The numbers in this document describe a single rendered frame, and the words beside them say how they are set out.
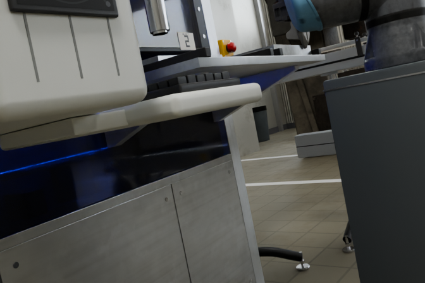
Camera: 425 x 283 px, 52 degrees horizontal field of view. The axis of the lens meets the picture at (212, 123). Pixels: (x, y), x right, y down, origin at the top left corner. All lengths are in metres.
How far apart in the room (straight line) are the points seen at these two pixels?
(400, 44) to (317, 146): 1.46
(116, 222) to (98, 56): 0.77
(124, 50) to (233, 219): 1.19
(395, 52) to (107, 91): 0.60
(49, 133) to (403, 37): 0.65
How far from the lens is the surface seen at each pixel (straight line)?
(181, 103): 0.51
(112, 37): 0.46
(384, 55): 0.90
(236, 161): 1.63
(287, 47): 1.26
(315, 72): 2.23
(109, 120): 0.55
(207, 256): 1.47
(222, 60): 0.90
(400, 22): 0.91
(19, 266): 1.03
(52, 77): 0.41
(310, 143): 2.31
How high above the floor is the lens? 0.78
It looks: 2 degrees down
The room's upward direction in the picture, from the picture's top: 11 degrees counter-clockwise
